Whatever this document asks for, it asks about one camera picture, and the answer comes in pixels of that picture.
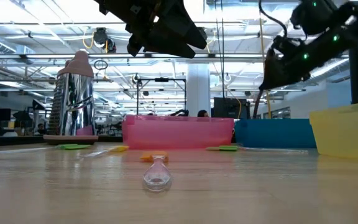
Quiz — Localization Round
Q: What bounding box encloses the blue plastic bin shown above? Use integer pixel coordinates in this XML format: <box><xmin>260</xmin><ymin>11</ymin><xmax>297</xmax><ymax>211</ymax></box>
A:
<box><xmin>234</xmin><ymin>118</ymin><xmax>317</xmax><ymax>149</ymax></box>

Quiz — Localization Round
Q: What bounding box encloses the yellow plastic bin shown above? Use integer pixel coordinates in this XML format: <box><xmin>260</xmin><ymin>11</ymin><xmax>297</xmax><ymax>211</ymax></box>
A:
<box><xmin>309</xmin><ymin>100</ymin><xmax>358</xmax><ymax>162</ymax></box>

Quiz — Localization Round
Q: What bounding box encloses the small ceiling cable reel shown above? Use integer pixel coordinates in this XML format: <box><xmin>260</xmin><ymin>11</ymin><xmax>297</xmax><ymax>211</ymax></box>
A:
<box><xmin>131</xmin><ymin>73</ymin><xmax>143</xmax><ymax>88</ymax></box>

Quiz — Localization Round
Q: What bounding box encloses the black table frame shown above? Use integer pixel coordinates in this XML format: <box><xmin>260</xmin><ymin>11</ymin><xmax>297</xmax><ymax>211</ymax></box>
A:
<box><xmin>0</xmin><ymin>135</ymin><xmax>124</xmax><ymax>147</ymax></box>

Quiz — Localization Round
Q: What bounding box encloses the yellow hanging cable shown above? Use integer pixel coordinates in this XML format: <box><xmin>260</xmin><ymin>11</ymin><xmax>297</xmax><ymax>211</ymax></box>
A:
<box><xmin>257</xmin><ymin>17</ymin><xmax>272</xmax><ymax>119</ymax></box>

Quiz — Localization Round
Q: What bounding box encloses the pink plastic bin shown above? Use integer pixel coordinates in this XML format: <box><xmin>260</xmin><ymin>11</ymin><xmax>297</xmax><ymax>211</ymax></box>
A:
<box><xmin>121</xmin><ymin>114</ymin><xmax>235</xmax><ymax>151</ymax></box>

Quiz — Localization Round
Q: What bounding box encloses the green spatula with clear handle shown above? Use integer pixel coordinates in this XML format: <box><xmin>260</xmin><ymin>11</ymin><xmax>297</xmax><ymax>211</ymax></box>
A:
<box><xmin>206</xmin><ymin>144</ymin><xmax>310</xmax><ymax>154</ymax></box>
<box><xmin>0</xmin><ymin>143</ymin><xmax>92</xmax><ymax>156</ymax></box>

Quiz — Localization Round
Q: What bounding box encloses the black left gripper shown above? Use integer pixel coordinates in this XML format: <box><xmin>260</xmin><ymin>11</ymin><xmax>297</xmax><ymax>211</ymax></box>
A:
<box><xmin>93</xmin><ymin>0</ymin><xmax>208</xmax><ymax>59</ymax></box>

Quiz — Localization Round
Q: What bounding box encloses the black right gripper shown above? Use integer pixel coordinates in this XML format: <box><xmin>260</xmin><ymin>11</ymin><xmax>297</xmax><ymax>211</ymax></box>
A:
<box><xmin>259</xmin><ymin>37</ymin><xmax>311</xmax><ymax>91</ymax></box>

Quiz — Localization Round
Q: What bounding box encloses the black hanging cable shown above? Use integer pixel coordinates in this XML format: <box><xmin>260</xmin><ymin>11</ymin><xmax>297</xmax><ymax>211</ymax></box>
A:
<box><xmin>221</xmin><ymin>0</ymin><xmax>226</xmax><ymax>99</ymax></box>

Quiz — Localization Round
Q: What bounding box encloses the black monitor stand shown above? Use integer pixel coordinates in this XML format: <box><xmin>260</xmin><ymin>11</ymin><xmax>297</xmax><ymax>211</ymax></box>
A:
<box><xmin>349</xmin><ymin>46</ymin><xmax>358</xmax><ymax>105</ymax></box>

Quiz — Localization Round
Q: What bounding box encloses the metal grater with pink handle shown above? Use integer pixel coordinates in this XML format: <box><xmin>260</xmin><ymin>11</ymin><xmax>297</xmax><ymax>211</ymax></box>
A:
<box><xmin>43</xmin><ymin>50</ymin><xmax>99</xmax><ymax>146</ymax></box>

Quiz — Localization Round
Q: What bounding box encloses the black ceiling cable reel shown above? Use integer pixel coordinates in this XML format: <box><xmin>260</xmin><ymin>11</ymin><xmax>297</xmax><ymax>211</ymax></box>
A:
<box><xmin>92</xmin><ymin>27</ymin><xmax>117</xmax><ymax>54</ymax></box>

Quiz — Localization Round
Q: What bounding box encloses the yellow spatula with clear handle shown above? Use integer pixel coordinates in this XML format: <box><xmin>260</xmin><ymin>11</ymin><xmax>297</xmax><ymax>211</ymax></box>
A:
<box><xmin>81</xmin><ymin>144</ymin><xmax>131</xmax><ymax>160</ymax></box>

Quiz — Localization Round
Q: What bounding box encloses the white building column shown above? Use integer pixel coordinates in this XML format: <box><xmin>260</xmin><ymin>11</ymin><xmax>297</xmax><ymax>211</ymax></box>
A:
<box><xmin>186</xmin><ymin>63</ymin><xmax>211</xmax><ymax>116</ymax></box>

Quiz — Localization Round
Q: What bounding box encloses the long ceiling light strip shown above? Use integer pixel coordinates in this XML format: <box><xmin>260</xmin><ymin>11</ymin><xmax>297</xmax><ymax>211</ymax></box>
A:
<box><xmin>0</xmin><ymin>53</ymin><xmax>269</xmax><ymax>60</ymax></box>

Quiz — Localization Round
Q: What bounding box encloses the black background frame rig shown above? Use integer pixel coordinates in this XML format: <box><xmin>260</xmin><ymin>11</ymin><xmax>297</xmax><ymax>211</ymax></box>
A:
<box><xmin>135</xmin><ymin>78</ymin><xmax>187</xmax><ymax>116</ymax></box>

